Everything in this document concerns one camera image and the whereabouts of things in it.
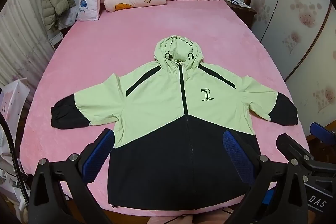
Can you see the olive puffer jacket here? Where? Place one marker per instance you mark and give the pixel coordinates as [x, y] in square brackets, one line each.
[53, 1]

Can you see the green and black hooded jacket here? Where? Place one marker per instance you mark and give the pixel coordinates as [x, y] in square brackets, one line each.
[157, 98]

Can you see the floral wardrobe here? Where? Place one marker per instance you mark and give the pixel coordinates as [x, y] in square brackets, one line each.
[296, 19]

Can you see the white rack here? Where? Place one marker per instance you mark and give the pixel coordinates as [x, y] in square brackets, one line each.
[55, 40]

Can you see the white printed pillow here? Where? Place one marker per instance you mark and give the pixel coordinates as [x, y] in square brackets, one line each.
[88, 5]

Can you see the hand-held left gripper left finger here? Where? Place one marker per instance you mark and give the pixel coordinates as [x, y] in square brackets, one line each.
[97, 153]

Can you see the bed with pink sheet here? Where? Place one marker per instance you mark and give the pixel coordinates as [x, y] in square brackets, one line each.
[126, 37]

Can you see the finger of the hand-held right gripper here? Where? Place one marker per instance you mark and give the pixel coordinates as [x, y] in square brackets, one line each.
[291, 146]
[324, 133]

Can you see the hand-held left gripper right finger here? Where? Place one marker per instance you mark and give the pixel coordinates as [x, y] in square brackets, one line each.
[236, 151]

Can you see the pale blue cloth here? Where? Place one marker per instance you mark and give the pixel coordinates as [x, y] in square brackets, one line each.
[68, 18]

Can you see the white patterned curtain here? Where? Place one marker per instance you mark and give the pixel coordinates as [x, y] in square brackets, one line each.
[21, 43]

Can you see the wooden nightstand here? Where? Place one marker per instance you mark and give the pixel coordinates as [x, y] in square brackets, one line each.
[242, 12]

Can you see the papers on nightstand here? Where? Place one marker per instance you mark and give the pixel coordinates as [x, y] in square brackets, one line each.
[237, 2]

